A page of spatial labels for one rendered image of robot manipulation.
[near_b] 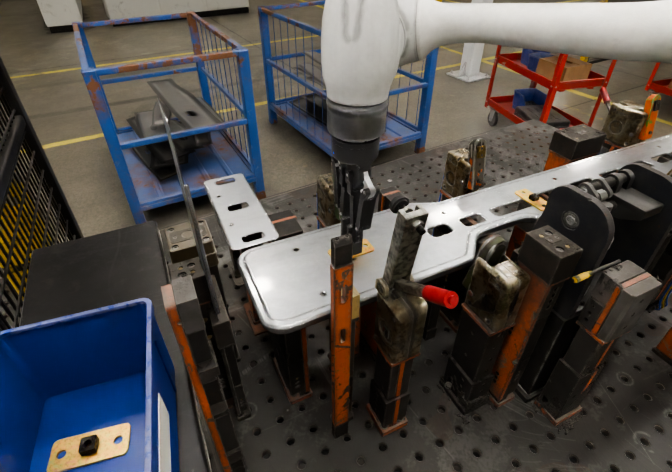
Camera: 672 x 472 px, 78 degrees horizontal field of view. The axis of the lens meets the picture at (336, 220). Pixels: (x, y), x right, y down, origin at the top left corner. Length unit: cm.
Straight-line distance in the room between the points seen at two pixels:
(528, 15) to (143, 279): 71
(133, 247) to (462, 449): 73
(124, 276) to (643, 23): 81
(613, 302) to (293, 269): 53
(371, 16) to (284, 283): 45
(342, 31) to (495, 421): 79
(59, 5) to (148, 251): 758
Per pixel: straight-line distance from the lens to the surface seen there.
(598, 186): 79
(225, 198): 100
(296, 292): 74
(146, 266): 81
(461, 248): 86
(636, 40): 60
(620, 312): 79
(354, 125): 60
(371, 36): 56
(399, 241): 58
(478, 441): 96
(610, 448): 106
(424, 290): 58
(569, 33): 62
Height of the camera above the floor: 153
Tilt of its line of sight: 37 degrees down
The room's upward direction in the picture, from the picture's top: straight up
